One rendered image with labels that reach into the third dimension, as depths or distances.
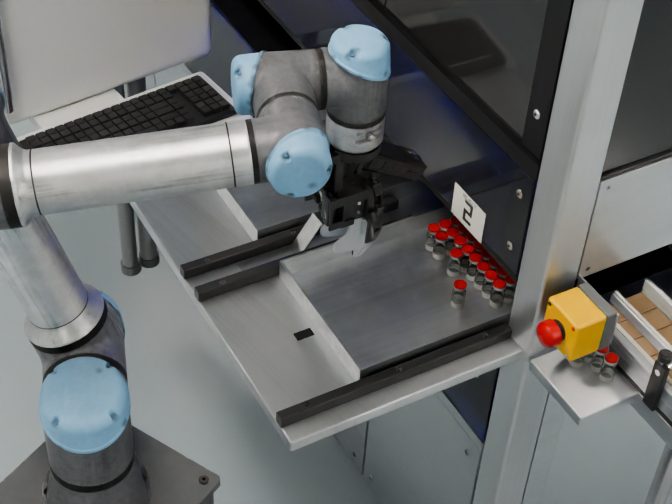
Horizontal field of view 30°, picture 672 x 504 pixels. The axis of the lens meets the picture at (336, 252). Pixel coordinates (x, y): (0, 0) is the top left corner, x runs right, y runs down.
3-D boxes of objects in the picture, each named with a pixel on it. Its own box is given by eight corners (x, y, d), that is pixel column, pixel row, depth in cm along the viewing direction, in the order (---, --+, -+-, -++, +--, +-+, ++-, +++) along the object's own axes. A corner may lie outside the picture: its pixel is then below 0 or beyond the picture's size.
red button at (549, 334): (552, 328, 183) (556, 309, 180) (568, 346, 180) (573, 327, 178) (531, 337, 182) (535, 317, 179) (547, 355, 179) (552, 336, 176)
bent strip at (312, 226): (312, 239, 209) (313, 212, 205) (321, 250, 207) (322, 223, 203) (236, 265, 203) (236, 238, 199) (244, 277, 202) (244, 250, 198)
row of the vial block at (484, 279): (444, 237, 211) (447, 217, 207) (505, 306, 199) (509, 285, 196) (433, 241, 210) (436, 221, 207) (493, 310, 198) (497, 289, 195)
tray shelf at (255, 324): (344, 103, 241) (345, 95, 240) (561, 342, 197) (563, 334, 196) (109, 171, 222) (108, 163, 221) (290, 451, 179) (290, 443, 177)
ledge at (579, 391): (600, 338, 198) (602, 330, 197) (652, 394, 190) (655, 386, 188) (528, 367, 193) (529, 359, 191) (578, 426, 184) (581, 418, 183)
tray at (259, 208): (358, 109, 236) (359, 94, 234) (431, 189, 220) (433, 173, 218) (192, 157, 223) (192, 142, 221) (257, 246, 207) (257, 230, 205)
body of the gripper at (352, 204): (303, 202, 170) (305, 132, 162) (357, 184, 173) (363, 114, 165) (330, 237, 165) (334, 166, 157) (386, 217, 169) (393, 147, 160)
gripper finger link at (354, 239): (325, 265, 175) (327, 215, 168) (361, 252, 177) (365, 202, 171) (335, 279, 173) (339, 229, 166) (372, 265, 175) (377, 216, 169)
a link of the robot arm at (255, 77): (240, 93, 144) (334, 87, 146) (228, 39, 152) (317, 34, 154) (240, 147, 150) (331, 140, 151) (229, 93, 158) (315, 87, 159)
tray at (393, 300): (456, 216, 215) (458, 200, 213) (545, 313, 199) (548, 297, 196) (279, 276, 202) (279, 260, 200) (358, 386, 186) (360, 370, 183)
